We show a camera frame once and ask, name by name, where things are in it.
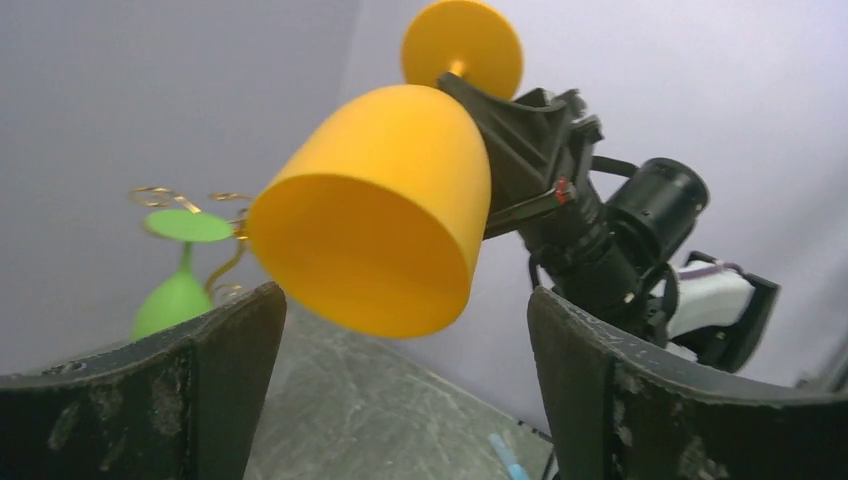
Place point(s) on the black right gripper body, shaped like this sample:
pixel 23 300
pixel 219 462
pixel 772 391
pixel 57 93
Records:
pixel 576 243

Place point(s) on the light blue tape piece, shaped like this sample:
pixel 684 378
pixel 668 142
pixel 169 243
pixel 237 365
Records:
pixel 508 458

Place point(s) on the green plastic wine glass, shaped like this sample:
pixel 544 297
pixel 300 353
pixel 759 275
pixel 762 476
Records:
pixel 179 298

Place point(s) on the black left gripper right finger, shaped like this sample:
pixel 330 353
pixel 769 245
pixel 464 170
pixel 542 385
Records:
pixel 621 408

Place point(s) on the orange plastic wine glass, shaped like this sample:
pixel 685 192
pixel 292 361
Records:
pixel 376 222

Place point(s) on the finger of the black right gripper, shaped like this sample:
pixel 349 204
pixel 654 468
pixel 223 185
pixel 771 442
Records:
pixel 525 141

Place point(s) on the gold wire wine glass rack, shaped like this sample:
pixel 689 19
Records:
pixel 175 217

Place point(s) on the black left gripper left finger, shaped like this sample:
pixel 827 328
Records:
pixel 183 403

